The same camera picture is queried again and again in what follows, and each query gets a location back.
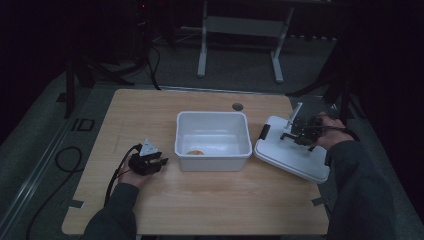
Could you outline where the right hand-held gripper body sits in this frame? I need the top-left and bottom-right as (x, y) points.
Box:
(284, 101), (325, 148)

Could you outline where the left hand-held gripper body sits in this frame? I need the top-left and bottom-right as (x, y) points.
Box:
(128, 138), (162, 177)

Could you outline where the white box lid with handle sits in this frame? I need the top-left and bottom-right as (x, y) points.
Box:
(253, 115), (332, 185)

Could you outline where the white plastic storage box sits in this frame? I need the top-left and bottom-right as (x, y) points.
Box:
(174, 110), (253, 173)

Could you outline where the person's left hand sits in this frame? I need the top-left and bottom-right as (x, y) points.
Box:
(117, 159), (152, 190)

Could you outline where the person's right hand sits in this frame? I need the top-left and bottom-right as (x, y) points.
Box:
(314, 111), (348, 152)

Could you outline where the black tripod stand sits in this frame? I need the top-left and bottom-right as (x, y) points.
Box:
(64, 49), (135, 120)
(285, 43), (366, 136)

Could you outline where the left hand-held gripper cable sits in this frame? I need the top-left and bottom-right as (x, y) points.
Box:
(103, 143), (143, 208)

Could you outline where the hand-held gripper cable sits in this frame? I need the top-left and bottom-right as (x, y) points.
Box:
(299, 114), (362, 143)
(103, 143), (143, 208)

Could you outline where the right hand-held gripper cable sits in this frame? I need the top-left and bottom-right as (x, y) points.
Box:
(299, 114), (362, 143)

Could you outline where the black cable on floor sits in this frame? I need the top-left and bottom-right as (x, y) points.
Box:
(25, 146), (84, 240)

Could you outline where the black hanging cable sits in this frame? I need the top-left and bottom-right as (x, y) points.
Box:
(145, 43), (163, 91)

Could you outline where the white metal stand frame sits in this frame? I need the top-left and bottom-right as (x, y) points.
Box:
(196, 0), (295, 84)

